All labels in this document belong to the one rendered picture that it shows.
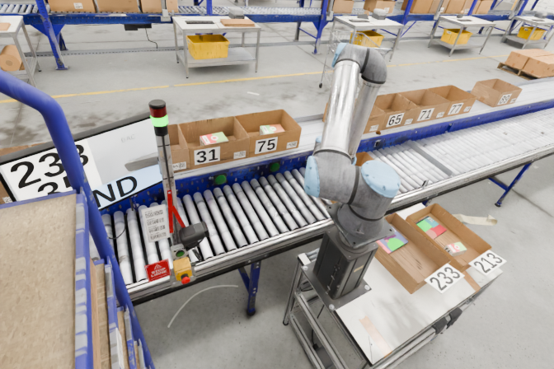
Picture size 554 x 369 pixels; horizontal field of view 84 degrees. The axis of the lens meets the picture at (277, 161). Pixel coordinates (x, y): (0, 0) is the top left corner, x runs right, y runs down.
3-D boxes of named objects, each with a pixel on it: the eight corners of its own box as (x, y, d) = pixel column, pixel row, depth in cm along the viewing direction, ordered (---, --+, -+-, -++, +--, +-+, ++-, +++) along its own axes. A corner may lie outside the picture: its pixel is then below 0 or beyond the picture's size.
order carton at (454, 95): (443, 118, 286) (451, 101, 276) (419, 104, 306) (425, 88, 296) (469, 113, 303) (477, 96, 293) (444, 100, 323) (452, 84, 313)
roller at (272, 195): (292, 236, 180) (293, 231, 177) (257, 181, 216) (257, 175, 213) (299, 234, 182) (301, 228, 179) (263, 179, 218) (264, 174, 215)
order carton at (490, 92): (493, 108, 319) (501, 92, 309) (468, 95, 339) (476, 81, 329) (514, 103, 335) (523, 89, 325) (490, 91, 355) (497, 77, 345)
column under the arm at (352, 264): (371, 290, 153) (393, 249, 133) (330, 313, 141) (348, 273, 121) (339, 249, 170) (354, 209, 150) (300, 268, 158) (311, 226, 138)
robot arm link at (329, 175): (352, 198, 106) (373, 38, 135) (303, 186, 107) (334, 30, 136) (342, 208, 120) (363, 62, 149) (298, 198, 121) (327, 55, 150)
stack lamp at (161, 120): (152, 127, 96) (150, 110, 93) (150, 119, 100) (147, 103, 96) (169, 125, 98) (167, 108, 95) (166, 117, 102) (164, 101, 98)
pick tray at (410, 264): (410, 295, 153) (419, 284, 147) (357, 240, 177) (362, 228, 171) (443, 271, 166) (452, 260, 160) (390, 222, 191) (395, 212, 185)
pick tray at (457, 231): (454, 277, 164) (463, 267, 158) (400, 226, 189) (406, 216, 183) (484, 258, 176) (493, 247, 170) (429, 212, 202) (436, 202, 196)
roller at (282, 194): (302, 233, 183) (303, 227, 180) (265, 179, 218) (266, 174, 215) (308, 231, 185) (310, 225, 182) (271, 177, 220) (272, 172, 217)
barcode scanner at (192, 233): (212, 244, 135) (208, 229, 128) (185, 254, 131) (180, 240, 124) (208, 232, 140) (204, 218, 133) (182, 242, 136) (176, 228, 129)
